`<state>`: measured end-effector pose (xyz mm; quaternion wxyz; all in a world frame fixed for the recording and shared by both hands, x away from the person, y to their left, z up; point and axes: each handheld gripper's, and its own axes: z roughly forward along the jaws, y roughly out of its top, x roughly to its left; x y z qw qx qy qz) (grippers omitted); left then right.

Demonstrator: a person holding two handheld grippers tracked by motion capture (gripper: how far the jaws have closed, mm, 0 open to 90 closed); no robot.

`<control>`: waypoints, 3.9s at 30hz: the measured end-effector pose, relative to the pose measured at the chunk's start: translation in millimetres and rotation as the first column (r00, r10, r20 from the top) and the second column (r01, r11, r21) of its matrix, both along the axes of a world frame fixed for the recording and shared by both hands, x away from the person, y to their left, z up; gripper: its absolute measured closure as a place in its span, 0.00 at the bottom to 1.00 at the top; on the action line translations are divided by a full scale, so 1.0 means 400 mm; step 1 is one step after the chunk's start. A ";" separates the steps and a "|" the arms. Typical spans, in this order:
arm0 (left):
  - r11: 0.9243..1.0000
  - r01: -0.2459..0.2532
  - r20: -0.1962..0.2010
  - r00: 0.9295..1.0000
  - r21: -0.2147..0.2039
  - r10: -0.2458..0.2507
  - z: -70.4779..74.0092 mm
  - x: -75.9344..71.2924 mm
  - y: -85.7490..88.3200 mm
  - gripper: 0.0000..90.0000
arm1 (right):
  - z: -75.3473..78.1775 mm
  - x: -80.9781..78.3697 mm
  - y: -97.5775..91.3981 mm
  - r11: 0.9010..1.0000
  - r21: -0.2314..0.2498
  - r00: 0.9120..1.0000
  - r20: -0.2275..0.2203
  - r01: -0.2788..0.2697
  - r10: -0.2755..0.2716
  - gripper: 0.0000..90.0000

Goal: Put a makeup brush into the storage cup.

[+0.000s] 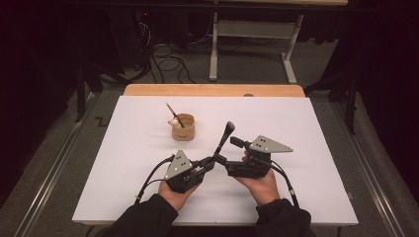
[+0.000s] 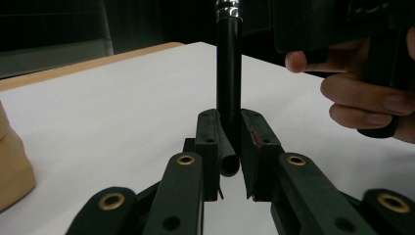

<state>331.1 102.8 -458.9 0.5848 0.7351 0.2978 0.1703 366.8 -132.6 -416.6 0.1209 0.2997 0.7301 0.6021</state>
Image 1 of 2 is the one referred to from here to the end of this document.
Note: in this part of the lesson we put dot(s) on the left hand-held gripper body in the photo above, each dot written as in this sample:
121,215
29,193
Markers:
179,171

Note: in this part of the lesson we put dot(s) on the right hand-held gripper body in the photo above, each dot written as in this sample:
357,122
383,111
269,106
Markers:
257,163

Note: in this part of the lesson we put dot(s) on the large black makeup brush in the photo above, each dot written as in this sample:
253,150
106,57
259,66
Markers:
225,135

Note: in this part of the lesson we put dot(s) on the tan bear pen holder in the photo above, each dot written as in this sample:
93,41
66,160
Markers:
184,131

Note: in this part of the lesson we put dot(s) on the gold ferrule makeup brush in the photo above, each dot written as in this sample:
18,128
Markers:
174,114

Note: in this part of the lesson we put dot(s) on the person's left hand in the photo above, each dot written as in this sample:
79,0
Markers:
176,199

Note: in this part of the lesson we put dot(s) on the person's right hand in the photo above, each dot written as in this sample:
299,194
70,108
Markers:
263,191

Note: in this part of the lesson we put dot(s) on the wooden table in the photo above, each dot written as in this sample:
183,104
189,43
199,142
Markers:
214,90

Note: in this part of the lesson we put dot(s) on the black metal stand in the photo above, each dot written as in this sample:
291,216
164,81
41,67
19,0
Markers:
346,95
87,85

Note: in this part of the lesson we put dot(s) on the metal floor rail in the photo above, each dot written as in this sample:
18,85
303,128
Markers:
49,177
372,184

